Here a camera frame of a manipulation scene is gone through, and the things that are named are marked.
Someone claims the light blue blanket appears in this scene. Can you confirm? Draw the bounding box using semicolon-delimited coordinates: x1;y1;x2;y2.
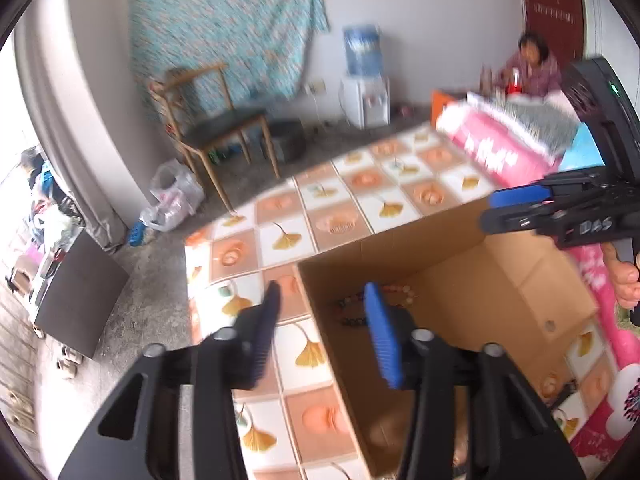
557;122;608;173

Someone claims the brown cardboard box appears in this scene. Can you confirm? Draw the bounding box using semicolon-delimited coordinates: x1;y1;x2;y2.
297;195;601;478

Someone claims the pile of clothes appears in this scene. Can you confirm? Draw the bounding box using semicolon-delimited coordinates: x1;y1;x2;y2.
20;145;86;271

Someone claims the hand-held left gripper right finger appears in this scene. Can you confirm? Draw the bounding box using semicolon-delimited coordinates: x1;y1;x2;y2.
364;282;586;480

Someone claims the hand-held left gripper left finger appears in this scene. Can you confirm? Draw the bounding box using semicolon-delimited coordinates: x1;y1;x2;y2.
57;280;283;480

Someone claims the grey curtain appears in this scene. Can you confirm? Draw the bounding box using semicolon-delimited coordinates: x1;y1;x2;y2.
15;20;128;251

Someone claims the grey patterned pillow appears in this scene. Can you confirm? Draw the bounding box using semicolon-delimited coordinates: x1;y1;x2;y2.
467;92;593;158

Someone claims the dark red door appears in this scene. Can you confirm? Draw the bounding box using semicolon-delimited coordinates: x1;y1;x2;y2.
520;0;586;68

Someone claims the person's right hand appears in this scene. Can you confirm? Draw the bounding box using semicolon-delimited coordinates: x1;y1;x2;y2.
602;242;640;310

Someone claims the dark trash bin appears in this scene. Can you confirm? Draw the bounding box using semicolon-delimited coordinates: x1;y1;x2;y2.
260;120;307;163

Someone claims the dark grey cabinet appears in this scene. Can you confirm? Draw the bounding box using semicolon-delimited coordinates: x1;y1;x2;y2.
31;232;131;358

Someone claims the clear plastic bag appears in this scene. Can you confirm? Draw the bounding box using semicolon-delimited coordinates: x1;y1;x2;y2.
139;159;206;233

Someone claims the orange box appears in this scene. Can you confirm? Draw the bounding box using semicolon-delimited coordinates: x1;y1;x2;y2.
431;89;468;128

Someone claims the pink floral blanket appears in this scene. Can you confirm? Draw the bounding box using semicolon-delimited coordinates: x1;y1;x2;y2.
435;95;640;466

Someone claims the multicolored beaded bracelet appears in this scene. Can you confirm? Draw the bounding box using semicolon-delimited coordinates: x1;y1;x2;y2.
334;282;418;328

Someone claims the wooden chair with dark seat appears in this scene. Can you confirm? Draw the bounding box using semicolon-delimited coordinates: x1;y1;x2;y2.
148;62;282;211

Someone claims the white water dispenser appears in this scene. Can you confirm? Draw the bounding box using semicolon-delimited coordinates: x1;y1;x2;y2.
340;74;391;130

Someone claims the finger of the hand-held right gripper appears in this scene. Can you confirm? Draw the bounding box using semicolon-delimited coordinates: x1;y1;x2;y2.
479;203;557;236
489;184;554;210

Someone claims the teal floral wall cloth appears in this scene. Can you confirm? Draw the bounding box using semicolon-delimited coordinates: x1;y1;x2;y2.
127;0;331;123

